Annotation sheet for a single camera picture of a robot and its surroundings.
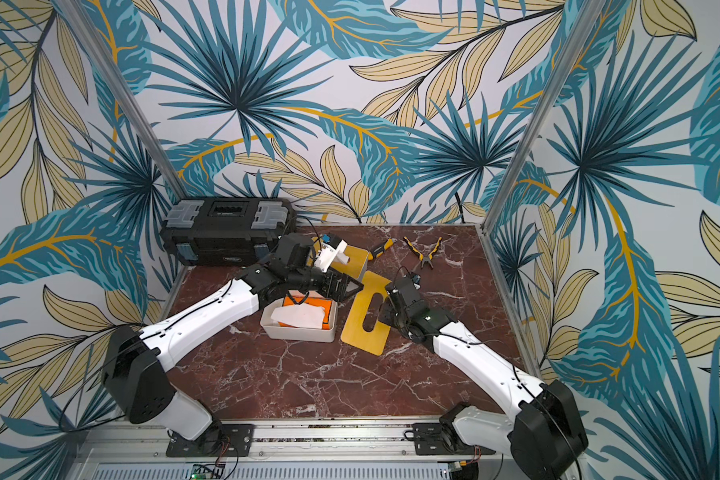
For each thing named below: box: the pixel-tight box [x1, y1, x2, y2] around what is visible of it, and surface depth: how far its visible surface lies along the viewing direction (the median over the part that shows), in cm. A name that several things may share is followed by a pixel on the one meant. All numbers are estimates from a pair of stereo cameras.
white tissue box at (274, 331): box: [260, 297, 338, 343], surface depth 89 cm
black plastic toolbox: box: [160, 197, 297, 267], surface depth 99 cm
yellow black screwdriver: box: [367, 238, 397, 261], surface depth 112 cm
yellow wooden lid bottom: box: [341, 270, 391, 356], surface depth 81 cm
